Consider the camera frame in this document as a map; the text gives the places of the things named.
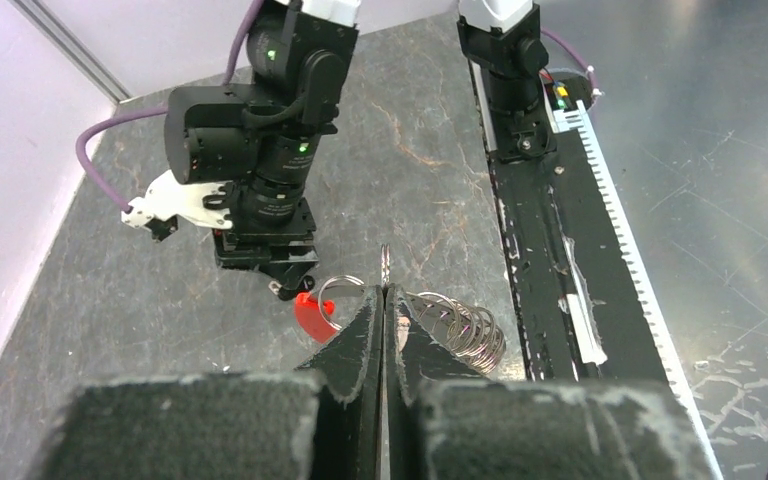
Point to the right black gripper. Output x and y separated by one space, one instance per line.
284 253

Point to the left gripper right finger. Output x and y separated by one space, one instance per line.
446 421

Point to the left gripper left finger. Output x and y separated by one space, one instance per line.
320 420

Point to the key with black head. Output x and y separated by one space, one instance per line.
306 285

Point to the keyring loop with red tag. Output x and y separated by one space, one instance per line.
470 332

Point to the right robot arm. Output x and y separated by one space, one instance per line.
239 155

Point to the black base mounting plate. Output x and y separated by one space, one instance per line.
575 303

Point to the corner aluminium profile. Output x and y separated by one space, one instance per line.
61 36

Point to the toothed cable duct strip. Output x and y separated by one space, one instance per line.
578 120

